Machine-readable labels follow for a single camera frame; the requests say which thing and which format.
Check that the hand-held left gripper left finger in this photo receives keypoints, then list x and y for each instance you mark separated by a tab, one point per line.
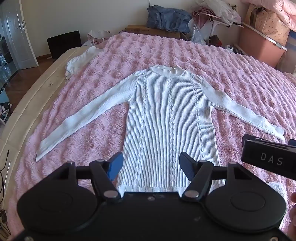
116	165

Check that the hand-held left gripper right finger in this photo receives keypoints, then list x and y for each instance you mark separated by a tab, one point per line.
186	165

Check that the person's right hand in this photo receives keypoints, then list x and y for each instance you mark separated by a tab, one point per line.
292	222

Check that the white fluffy cloth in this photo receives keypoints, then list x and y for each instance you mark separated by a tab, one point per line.
276	188

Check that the pink fluffy blanket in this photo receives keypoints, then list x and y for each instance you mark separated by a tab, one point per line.
208	62

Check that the pink storage bin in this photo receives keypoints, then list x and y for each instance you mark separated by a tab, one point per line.
259	51

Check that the white garment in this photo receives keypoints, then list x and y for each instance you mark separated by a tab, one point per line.
78	62

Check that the beige mattress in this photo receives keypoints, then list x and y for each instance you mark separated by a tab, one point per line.
30	92

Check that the white metal rack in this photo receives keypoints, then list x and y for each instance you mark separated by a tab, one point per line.
263	34

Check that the white printed plastic bag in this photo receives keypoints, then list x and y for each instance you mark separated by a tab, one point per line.
97	38

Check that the plain white plastic bag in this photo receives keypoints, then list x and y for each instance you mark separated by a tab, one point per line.
197	34

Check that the black flat screen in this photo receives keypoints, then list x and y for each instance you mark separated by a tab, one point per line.
63	44

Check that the floral fabric bag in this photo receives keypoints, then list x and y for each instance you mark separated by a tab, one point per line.
268	23

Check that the brown cardboard box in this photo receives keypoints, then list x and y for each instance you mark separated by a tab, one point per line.
143	31

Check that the blue fabric bag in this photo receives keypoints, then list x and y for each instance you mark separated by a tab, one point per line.
166	18

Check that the pink quilt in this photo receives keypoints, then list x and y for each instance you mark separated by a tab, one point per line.
277	9

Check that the glass cabinet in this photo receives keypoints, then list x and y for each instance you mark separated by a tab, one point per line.
5	60

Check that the white door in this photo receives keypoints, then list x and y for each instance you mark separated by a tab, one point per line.
20	39

